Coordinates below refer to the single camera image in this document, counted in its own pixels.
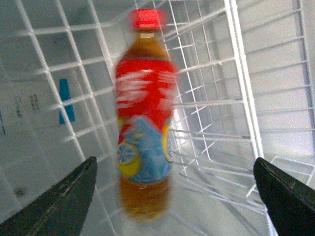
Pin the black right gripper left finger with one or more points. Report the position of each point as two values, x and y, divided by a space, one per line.
61 210

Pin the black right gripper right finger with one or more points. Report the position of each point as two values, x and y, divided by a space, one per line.
290 203

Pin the red iced tea bottle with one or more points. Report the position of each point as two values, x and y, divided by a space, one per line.
145 85

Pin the white sticker inside freezer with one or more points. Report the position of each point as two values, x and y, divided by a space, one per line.
27 103

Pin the white chest freezer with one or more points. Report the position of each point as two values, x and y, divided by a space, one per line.
283 86

